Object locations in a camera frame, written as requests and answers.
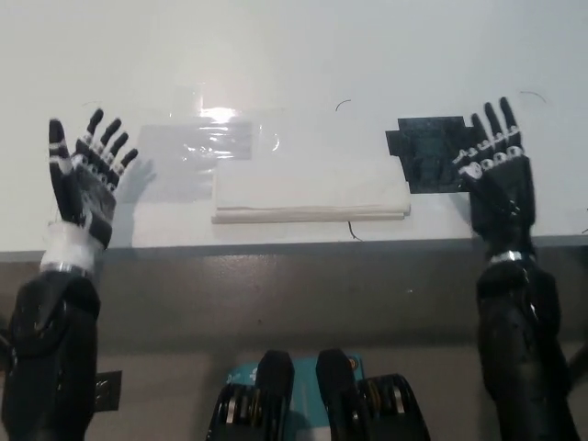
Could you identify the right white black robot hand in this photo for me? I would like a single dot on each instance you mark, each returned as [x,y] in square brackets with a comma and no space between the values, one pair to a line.
[500,197]

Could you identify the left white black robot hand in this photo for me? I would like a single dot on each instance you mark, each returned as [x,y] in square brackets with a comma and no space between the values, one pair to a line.
[80,193]

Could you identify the white napkin stack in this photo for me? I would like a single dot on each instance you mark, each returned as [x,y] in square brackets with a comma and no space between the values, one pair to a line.
[308,188]

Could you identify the black teal robot torso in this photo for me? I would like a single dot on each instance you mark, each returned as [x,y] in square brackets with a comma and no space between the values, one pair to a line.
[331,399]

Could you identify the black tape patch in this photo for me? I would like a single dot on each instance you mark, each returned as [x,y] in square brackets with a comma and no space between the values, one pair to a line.
[427,151]

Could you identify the clear plastic bag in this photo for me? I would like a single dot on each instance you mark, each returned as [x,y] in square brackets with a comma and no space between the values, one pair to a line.
[184,179]

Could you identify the clear plastic tape film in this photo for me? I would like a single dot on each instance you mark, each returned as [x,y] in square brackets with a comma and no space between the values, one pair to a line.
[229,117]

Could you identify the black floor outlet plate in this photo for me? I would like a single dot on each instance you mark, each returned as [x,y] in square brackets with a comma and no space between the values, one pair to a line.
[109,390]

